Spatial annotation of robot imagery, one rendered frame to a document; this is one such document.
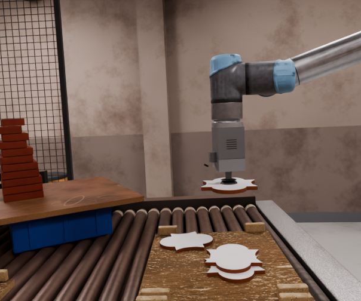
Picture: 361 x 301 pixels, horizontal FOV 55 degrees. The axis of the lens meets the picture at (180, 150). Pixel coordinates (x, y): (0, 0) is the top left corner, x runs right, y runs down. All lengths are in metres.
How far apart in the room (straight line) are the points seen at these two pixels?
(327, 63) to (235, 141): 0.32
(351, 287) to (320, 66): 0.52
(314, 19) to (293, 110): 1.00
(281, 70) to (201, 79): 3.31
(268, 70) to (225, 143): 0.19
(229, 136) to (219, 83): 0.12
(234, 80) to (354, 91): 3.57
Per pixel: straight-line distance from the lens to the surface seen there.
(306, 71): 0.95
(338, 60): 0.97
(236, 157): 0.81
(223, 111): 0.81
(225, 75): 0.81
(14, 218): 1.10
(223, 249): 0.93
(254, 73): 0.81
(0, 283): 0.95
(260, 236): 1.08
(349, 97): 4.31
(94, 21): 4.47
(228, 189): 0.79
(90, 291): 0.86
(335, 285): 0.88
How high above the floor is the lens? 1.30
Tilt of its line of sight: 6 degrees down
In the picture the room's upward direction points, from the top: 3 degrees counter-clockwise
